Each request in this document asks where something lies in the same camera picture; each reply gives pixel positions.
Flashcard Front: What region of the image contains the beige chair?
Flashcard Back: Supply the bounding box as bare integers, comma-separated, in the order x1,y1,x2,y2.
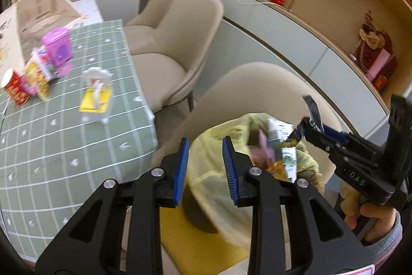
151,62,342,198
125,0,183,28
124,0,224,114

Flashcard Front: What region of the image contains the person's right hand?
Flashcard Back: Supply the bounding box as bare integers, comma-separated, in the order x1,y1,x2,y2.
340,185,399,245

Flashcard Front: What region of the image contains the dark blue wrapper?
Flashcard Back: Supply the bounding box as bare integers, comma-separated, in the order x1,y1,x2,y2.
302,95,323,130

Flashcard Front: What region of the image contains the red paper cup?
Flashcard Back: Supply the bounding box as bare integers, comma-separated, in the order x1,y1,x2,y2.
2,68,31,106

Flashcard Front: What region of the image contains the person's right forearm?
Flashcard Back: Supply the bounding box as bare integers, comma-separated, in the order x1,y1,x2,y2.
362,212,405,267

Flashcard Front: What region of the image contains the green checked tablecloth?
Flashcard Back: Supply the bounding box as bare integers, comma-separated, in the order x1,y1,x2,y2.
0,19,158,263

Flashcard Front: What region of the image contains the yellow snack packet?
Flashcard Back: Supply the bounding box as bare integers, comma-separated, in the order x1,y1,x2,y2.
25,61,50,102

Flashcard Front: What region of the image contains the clear pink blister pack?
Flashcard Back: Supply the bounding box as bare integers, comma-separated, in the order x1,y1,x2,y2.
55,63,73,77

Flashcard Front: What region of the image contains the white red snack packet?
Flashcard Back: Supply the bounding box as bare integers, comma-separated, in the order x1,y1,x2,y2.
32,48,58,82

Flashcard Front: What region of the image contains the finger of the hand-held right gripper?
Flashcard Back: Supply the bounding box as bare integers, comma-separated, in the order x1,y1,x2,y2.
321,124,350,144
290,120,339,155

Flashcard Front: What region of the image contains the yellow cushion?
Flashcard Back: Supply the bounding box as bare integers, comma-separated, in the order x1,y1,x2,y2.
159,198,255,272

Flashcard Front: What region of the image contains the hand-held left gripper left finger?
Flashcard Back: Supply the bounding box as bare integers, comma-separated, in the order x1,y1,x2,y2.
35,137,190,275

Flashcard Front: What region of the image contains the yellow plastic bag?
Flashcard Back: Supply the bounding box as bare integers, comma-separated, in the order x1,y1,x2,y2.
187,112,325,250

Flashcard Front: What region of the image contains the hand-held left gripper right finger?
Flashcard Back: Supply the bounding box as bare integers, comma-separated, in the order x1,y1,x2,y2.
222,136,377,275

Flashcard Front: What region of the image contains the mesh food cover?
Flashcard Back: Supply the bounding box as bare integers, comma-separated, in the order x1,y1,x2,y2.
0,0,84,69

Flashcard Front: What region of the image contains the purple toy machine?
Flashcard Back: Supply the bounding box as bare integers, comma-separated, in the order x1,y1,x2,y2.
42,28,73,66

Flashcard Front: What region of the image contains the yellow white toy machine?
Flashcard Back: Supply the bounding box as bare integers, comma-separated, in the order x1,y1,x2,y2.
79,67,113,125

